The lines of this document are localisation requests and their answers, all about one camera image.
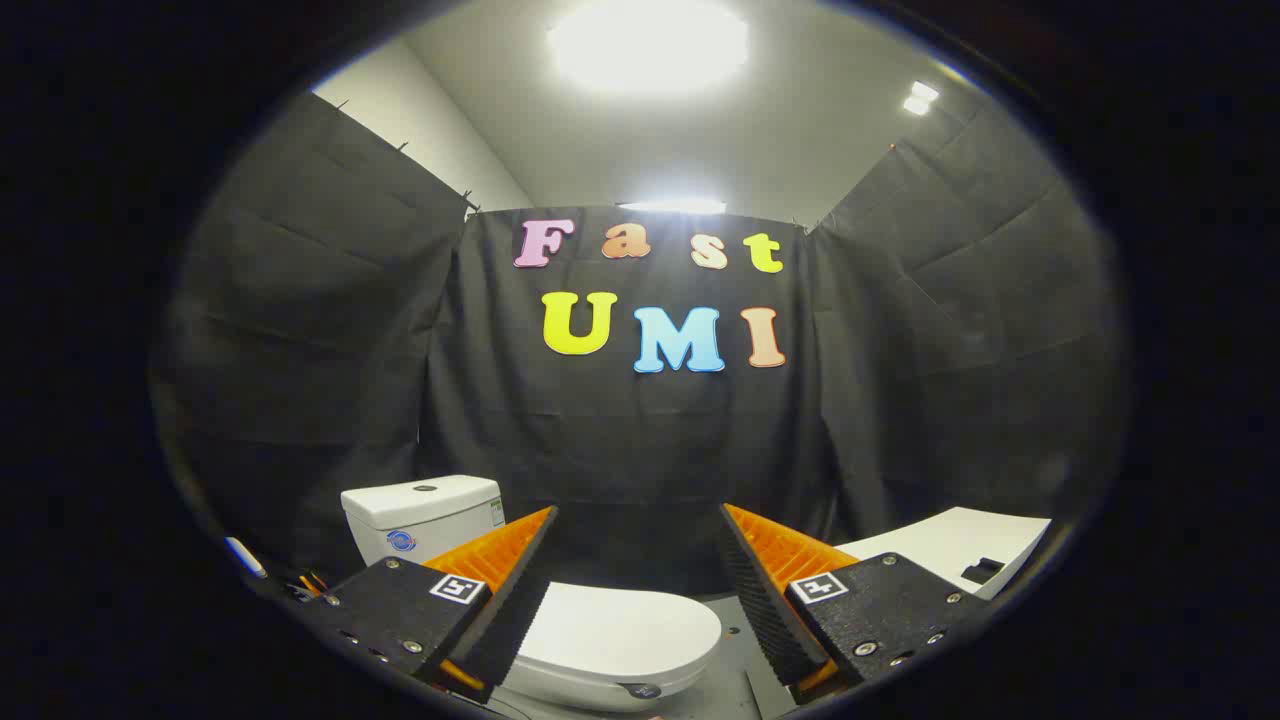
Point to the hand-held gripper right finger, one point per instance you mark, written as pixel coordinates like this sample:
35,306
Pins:
765,610

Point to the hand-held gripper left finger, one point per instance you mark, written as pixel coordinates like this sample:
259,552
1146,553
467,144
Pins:
515,615

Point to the white toilet lid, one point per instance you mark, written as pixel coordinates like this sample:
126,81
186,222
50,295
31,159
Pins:
615,625

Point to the black backdrop cloth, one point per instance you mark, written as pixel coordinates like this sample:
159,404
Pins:
620,450

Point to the grey drawer cabinet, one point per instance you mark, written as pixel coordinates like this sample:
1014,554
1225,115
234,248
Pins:
950,545

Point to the orange black device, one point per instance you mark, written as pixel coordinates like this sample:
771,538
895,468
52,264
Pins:
305,583

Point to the ceiling light strip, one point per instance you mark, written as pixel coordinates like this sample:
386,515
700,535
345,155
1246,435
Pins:
672,205

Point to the small ceiling light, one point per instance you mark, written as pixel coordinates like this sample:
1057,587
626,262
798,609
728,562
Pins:
920,98

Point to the large ceiling light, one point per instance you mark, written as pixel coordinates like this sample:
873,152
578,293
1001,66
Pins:
648,45

